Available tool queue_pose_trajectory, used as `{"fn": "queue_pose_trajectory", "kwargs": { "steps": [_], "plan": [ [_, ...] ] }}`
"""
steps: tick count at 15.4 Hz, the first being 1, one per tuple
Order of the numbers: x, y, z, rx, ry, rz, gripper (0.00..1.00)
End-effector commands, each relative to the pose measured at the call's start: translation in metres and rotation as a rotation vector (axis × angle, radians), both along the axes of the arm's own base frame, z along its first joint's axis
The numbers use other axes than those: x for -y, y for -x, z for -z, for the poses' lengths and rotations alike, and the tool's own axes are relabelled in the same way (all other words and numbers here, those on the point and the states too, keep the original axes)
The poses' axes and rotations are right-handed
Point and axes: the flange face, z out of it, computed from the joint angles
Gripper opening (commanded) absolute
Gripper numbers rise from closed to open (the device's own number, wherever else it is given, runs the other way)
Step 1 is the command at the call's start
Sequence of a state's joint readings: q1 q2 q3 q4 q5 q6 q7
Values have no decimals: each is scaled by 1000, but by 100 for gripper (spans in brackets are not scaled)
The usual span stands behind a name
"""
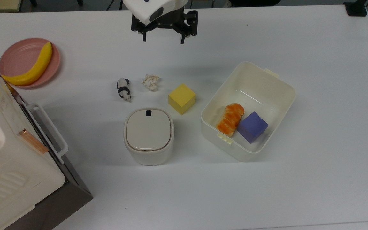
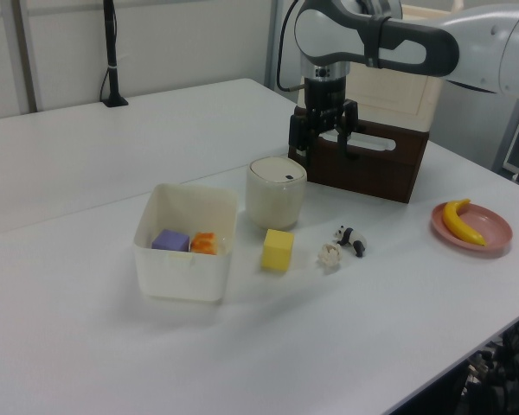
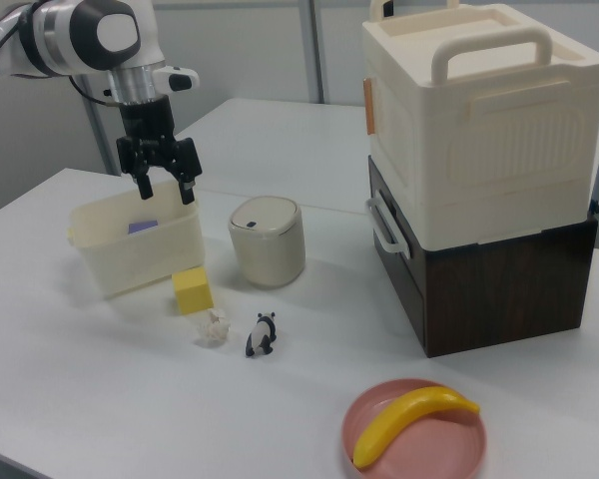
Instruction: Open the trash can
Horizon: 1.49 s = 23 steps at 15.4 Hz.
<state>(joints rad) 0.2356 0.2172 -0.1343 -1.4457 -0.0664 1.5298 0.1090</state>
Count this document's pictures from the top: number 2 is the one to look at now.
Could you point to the yellow toy banana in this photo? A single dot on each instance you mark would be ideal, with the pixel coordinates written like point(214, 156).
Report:
point(458, 222)

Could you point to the purple foam cube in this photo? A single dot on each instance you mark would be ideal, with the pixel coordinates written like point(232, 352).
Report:
point(170, 240)

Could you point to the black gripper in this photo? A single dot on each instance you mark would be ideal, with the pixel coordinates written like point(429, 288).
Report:
point(325, 97)

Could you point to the dark brown wooden box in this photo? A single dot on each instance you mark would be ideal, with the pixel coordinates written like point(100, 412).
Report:
point(372, 166)

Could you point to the white square plastic bin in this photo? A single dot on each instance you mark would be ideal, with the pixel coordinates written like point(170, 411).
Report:
point(186, 268)

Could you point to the small panda figurine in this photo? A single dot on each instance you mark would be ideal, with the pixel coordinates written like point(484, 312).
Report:
point(353, 238)

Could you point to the orange block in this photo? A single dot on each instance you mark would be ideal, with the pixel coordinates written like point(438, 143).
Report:
point(204, 243)

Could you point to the yellow foam cube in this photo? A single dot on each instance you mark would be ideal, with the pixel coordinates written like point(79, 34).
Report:
point(277, 250)

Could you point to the black camera stand pole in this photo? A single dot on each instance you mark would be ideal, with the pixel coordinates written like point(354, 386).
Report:
point(111, 52)

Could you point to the crumpled white paper ball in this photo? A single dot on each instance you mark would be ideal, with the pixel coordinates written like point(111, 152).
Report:
point(330, 255)

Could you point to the white grey Franka robot arm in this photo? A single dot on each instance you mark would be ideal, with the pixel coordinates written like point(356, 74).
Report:
point(415, 43)

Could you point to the pink round plate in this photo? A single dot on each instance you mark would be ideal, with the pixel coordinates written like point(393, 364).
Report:
point(488, 229)

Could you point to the cream round trash can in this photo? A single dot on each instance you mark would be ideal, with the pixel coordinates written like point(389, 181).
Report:
point(276, 190)

